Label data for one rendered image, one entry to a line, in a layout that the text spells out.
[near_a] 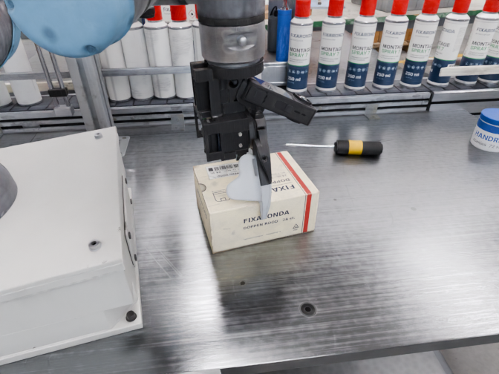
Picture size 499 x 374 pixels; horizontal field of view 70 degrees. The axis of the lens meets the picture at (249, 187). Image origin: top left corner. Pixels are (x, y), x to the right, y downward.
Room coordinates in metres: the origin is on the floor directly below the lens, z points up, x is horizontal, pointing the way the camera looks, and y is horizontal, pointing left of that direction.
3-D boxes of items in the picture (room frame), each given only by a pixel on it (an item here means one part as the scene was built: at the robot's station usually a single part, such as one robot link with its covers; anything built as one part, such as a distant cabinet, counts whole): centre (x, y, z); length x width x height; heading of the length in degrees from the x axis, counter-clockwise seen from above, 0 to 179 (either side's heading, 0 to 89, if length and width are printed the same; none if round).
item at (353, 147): (0.65, -0.17, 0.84); 0.20 x 0.03 x 0.03; 85
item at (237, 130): (0.43, 0.02, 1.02); 0.09 x 0.08 x 0.12; 108
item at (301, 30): (0.87, -0.12, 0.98); 0.05 x 0.05 x 0.20
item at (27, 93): (0.79, 0.51, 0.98); 0.05 x 0.05 x 0.20
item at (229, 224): (0.44, -0.01, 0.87); 0.16 x 0.12 x 0.07; 108
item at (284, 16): (0.91, -0.08, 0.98); 0.03 x 0.03 x 0.16
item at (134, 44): (0.83, 0.25, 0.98); 0.05 x 0.05 x 0.20
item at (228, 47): (0.43, 0.02, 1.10); 0.08 x 0.08 x 0.05
